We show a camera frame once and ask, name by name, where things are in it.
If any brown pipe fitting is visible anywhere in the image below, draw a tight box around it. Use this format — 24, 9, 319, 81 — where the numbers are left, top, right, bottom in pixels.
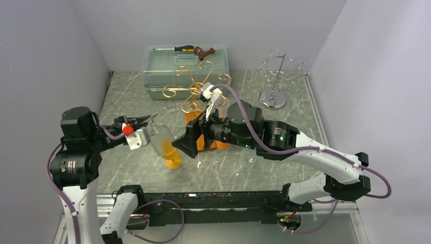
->
193, 46, 216, 61

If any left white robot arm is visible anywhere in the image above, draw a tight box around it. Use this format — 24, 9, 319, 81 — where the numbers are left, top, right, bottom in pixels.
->
46, 106, 150, 243

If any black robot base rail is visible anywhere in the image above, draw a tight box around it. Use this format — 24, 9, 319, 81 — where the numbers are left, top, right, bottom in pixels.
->
132, 191, 312, 227

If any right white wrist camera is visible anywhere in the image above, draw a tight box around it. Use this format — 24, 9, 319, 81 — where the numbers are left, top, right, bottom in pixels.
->
197, 83, 223, 121

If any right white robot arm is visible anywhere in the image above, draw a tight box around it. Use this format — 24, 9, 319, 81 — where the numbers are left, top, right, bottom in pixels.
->
172, 102, 371, 211

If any black yellow screwdriver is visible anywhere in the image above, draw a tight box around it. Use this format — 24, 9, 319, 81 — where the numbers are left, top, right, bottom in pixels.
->
153, 45, 195, 52

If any yellow frosted wine glass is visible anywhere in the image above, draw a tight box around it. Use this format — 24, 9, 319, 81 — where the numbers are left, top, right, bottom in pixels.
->
149, 121, 182, 169

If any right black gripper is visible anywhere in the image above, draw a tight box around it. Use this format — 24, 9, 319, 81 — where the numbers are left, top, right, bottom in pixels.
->
171, 100, 254, 158

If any gold wire wine glass rack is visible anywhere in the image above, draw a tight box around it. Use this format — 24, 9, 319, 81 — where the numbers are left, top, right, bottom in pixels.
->
162, 60, 232, 153

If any silver wire cup rack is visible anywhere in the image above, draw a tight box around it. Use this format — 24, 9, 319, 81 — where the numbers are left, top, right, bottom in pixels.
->
258, 50, 304, 110

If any clear plastic storage box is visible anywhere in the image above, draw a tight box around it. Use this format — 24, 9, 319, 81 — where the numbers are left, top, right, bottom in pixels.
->
142, 44, 229, 100

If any clear stemless glass front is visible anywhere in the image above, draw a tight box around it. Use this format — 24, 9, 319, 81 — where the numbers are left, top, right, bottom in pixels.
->
239, 148, 257, 171

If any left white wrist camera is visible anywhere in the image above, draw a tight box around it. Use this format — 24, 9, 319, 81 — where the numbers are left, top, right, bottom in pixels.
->
122, 123, 151, 150

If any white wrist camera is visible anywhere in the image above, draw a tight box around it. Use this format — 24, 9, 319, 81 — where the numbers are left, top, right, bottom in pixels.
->
197, 83, 223, 121
122, 123, 151, 150

